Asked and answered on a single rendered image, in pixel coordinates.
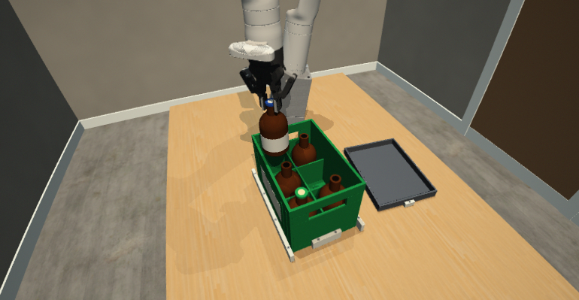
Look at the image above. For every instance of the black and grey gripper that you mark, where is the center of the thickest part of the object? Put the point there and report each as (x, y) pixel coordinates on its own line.
(274, 73)

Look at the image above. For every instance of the green plastic crate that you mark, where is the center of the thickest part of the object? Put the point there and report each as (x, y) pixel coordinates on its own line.
(298, 227)

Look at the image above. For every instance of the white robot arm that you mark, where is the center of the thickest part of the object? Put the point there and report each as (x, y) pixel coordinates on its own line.
(263, 33)

